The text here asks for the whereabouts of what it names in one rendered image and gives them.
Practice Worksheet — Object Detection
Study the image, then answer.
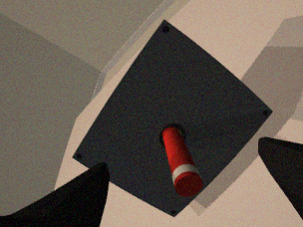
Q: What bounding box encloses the dark grey square panel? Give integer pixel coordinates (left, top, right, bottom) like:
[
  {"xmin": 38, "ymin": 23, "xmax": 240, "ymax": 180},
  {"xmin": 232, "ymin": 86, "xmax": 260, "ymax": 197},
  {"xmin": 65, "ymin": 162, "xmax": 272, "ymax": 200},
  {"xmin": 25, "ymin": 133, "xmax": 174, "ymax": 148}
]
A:
[{"xmin": 72, "ymin": 19, "xmax": 272, "ymax": 217}]

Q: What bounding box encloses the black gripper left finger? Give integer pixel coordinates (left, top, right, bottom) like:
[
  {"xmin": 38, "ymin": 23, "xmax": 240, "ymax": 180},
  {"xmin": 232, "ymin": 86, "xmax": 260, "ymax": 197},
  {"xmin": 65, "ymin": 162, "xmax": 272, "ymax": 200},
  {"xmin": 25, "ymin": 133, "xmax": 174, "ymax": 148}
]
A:
[{"xmin": 0, "ymin": 162, "xmax": 111, "ymax": 227}]

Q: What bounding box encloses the red peg with white band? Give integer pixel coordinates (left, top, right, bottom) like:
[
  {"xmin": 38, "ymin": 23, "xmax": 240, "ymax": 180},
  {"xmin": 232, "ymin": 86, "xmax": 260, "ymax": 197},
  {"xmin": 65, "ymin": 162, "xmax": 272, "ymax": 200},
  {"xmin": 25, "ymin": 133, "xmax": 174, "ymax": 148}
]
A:
[{"xmin": 162, "ymin": 126, "xmax": 203, "ymax": 197}]

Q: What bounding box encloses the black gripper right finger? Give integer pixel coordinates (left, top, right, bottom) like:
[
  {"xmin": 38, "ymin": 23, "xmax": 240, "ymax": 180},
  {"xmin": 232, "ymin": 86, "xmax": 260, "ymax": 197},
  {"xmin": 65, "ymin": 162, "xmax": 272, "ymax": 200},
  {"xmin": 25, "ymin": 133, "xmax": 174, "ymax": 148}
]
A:
[{"xmin": 258, "ymin": 137, "xmax": 303, "ymax": 220}]

